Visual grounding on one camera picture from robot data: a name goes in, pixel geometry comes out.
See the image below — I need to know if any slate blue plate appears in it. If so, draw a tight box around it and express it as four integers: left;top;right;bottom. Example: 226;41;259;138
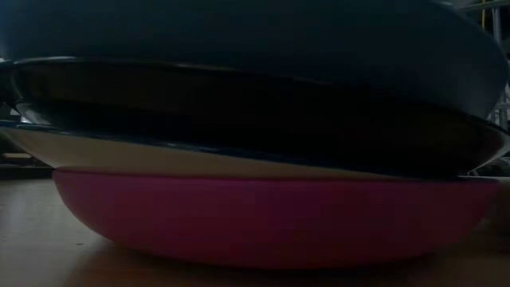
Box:
0;0;510;120

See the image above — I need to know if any pink bowl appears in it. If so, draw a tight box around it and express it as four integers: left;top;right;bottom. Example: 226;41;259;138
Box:
51;167;501;270

